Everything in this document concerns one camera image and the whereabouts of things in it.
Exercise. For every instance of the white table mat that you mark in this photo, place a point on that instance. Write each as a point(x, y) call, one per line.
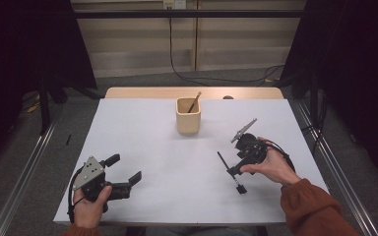
point(164, 164)

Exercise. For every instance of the beige square cup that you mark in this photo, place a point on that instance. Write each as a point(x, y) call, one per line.
point(188, 124)

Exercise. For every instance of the black metal stand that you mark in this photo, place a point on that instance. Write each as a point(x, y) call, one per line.
point(45, 108)

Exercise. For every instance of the aluminium floor rail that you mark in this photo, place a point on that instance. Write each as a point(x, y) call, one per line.
point(346, 183)
point(23, 187)

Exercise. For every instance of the small yellow object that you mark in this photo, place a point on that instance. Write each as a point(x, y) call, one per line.
point(32, 108)

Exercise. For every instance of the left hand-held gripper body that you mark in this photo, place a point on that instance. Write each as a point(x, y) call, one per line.
point(88, 172)

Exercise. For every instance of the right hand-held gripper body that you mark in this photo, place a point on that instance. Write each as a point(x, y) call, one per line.
point(251, 149)

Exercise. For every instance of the person's left hand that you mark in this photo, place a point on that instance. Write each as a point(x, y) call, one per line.
point(88, 211)

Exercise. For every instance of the black horizontal bar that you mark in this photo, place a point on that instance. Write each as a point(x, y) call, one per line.
point(210, 13)

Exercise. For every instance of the black curtain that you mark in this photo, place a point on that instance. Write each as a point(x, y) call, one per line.
point(357, 65)
point(13, 49)

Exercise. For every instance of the person's right hand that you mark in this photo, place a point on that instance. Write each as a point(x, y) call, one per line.
point(274, 167)

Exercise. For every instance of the wooden table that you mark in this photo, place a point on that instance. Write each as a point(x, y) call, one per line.
point(144, 92)

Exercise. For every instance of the white wall socket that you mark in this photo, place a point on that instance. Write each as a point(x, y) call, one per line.
point(179, 4)

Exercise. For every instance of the small black stick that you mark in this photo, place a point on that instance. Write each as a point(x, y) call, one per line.
point(68, 139)

